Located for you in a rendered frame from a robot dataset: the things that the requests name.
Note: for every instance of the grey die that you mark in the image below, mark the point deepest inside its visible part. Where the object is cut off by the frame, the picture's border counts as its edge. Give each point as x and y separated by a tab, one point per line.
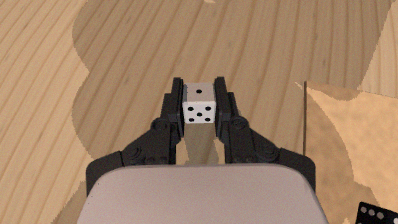
199	102

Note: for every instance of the black die with white pips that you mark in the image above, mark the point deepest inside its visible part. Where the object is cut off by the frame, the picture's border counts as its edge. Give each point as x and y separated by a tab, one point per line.
371	214

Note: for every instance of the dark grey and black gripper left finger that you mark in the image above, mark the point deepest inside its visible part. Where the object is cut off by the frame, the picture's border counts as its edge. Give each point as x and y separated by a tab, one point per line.
157	146

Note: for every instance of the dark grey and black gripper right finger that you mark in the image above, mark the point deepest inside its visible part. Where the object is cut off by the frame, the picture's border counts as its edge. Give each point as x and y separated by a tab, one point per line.
242	144

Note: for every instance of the tan flat mat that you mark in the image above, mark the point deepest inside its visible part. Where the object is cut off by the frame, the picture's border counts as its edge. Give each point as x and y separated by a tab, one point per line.
352	137

